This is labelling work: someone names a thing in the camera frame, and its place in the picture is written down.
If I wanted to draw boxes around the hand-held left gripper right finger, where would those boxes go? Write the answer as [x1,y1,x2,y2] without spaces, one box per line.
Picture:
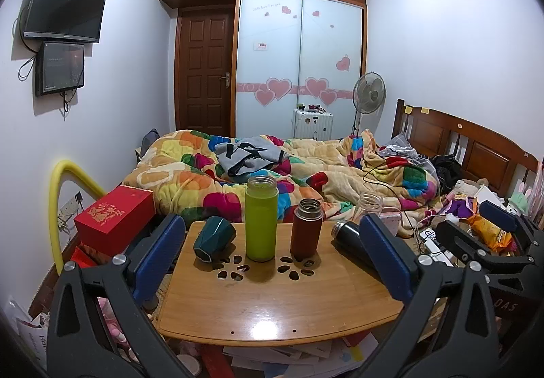
[356,214,500,378]

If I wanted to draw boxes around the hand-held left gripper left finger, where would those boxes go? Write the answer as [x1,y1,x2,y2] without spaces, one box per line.
[46,214,200,378]

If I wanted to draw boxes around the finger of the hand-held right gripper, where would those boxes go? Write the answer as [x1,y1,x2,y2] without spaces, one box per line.
[433,219,537,277]
[478,200,544,243]

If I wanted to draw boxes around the dark green faceted cup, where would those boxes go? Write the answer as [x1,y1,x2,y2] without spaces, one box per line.
[193,217,237,264]

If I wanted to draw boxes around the orange snack bag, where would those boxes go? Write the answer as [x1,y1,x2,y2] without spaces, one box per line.
[467,212,515,254]

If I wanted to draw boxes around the green and white plush toy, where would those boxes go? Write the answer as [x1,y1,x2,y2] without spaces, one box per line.
[508,186,533,214]

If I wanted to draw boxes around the phone in pink case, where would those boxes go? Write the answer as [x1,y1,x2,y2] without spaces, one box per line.
[378,209,404,237]

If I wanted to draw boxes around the black thermos bottle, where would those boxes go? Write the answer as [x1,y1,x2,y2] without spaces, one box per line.
[331,221,375,269]

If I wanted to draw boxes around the clear glass jar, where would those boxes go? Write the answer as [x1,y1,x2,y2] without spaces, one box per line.
[355,192,384,222]

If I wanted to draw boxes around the red gift box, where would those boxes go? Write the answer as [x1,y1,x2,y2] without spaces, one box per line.
[74,185,155,254]

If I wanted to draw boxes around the wooden bed headboard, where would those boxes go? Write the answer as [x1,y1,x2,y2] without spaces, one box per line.
[391,99,543,201]

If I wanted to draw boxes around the black clothing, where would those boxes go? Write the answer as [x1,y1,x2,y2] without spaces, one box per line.
[431,154,465,184]

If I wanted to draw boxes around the brown thermos bottle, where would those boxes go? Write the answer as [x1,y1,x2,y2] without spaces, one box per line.
[290,198,325,260]

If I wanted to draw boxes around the colourful patchwork blanket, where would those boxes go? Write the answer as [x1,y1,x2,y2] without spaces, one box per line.
[122,129,443,226]

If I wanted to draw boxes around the grey striped cloth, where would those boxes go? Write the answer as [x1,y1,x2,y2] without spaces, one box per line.
[379,134,431,163]

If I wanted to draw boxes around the green glass bottle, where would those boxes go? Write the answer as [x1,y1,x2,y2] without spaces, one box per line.
[245,176,279,262]

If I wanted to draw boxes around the yellow foam tube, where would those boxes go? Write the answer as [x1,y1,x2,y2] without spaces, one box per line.
[50,160,107,275]

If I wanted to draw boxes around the bamboo lap table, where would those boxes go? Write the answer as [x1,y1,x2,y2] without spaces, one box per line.
[155,221,405,347]

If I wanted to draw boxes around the dark backpack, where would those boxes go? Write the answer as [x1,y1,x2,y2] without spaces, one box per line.
[141,128,160,154]

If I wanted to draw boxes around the pile of papers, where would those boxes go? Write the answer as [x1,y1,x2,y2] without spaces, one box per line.
[221,330,380,378]

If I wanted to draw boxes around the grey and black garment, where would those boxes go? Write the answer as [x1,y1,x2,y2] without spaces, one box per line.
[215,136,294,177]

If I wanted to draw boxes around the white paper bag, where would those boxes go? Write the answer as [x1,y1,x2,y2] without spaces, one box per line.
[8,297,52,371]

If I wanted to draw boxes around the white suitcase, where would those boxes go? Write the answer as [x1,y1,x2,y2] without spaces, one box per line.
[292,108,335,141]

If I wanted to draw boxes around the black standing fan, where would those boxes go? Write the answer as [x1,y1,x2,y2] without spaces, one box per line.
[351,71,387,136]

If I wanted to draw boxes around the brown wooden door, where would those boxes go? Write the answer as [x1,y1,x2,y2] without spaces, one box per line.
[175,6,236,137]

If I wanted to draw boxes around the wooden wardrobe with heart stickers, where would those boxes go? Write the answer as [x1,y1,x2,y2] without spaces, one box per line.
[156,0,367,141]

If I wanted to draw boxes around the black charging cable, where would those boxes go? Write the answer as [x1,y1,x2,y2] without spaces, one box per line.
[362,152,428,231]

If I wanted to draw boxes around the white wall power strip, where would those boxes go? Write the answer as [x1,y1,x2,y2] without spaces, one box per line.
[57,191,84,231]

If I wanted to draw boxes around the small black wall monitor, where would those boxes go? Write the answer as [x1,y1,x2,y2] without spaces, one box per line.
[35,42,86,97]

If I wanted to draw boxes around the large black wall television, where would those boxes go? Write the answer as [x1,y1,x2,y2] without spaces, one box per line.
[23,0,108,44]

